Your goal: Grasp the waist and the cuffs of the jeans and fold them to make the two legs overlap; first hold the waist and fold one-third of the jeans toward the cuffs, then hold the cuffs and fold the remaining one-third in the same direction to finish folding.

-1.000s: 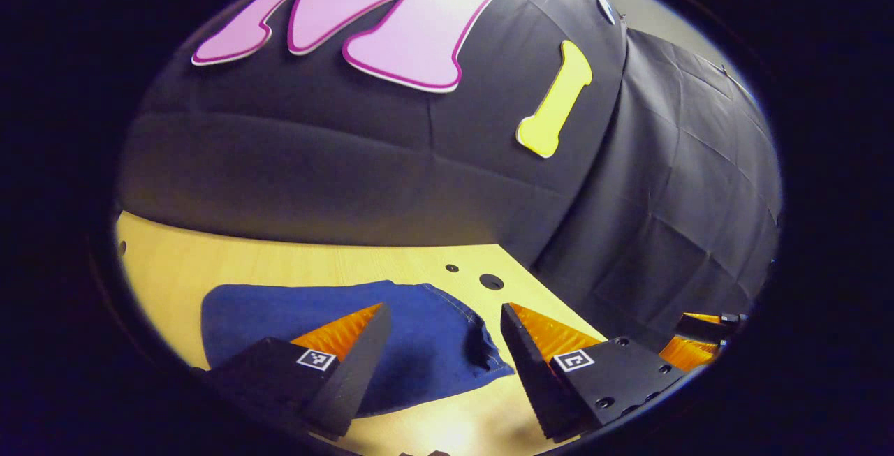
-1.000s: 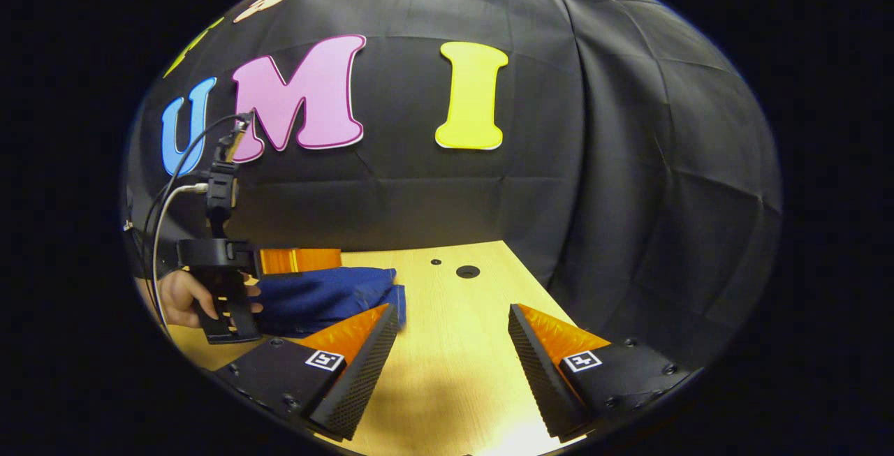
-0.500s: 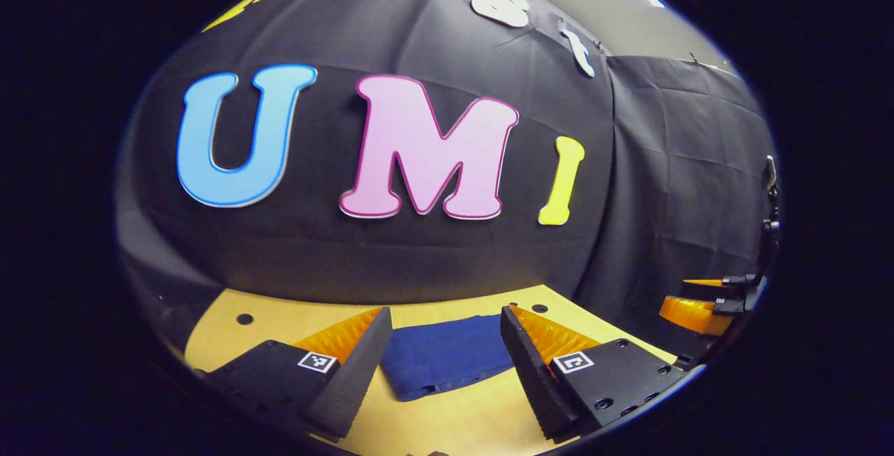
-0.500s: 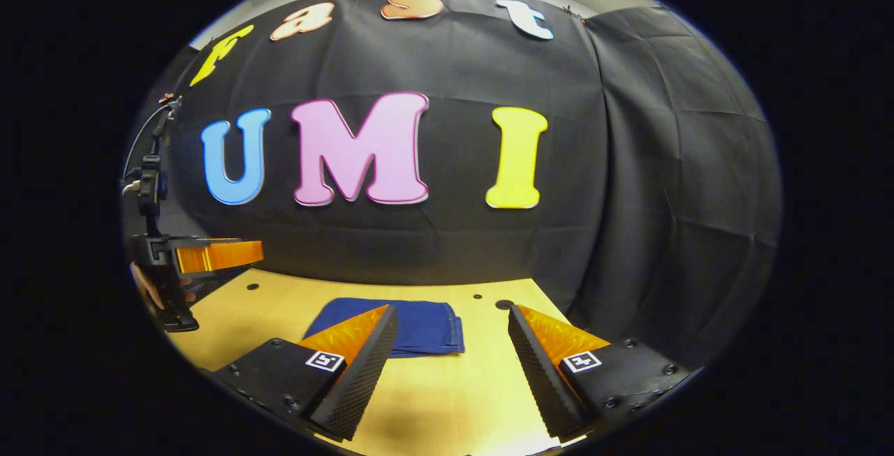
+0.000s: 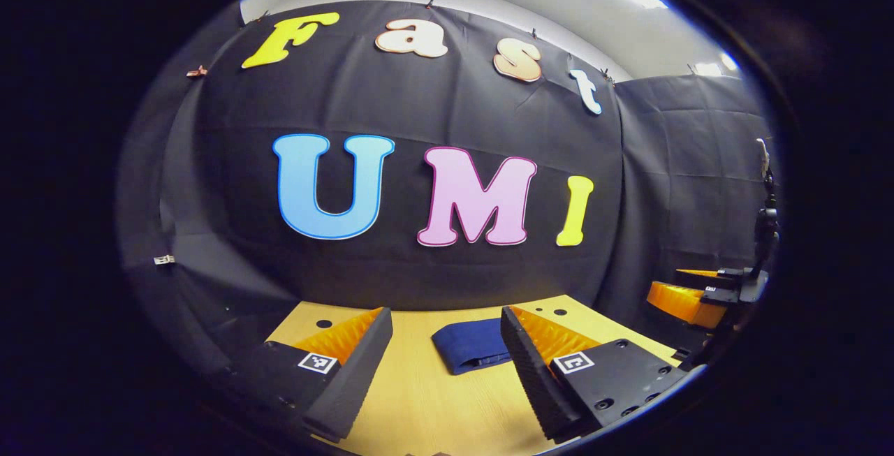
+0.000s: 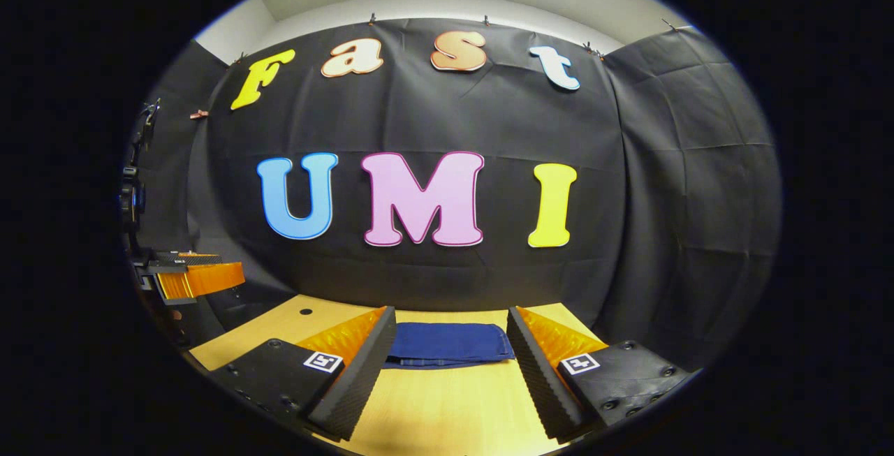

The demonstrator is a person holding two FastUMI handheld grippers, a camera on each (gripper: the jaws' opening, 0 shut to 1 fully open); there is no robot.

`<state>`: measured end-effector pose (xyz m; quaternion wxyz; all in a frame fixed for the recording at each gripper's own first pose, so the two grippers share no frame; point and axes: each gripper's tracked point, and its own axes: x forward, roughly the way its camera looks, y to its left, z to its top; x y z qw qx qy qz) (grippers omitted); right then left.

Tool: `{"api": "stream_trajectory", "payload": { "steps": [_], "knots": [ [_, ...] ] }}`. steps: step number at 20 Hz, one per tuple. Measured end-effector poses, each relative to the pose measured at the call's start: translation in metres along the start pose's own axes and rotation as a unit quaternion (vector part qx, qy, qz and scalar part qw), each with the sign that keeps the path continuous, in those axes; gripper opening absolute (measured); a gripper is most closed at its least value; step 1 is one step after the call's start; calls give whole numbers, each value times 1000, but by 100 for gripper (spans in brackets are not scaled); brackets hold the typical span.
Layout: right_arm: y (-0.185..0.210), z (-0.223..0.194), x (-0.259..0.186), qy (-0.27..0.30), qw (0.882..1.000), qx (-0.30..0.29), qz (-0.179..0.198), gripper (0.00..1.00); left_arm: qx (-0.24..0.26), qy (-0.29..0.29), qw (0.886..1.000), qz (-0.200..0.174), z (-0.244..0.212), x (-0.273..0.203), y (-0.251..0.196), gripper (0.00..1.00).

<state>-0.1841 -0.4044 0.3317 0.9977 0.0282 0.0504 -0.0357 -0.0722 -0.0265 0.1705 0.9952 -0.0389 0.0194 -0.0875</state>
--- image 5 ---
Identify black backdrop cloth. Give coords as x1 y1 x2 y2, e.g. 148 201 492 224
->
115 0 779 373

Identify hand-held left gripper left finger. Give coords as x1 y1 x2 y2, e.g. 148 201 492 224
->
230 306 394 443

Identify ceiling light panel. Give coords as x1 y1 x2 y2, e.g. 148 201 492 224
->
695 53 740 78

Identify blue jeans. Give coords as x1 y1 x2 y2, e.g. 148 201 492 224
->
431 318 514 376

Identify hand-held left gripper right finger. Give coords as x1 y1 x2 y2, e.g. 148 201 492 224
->
500 306 689 443

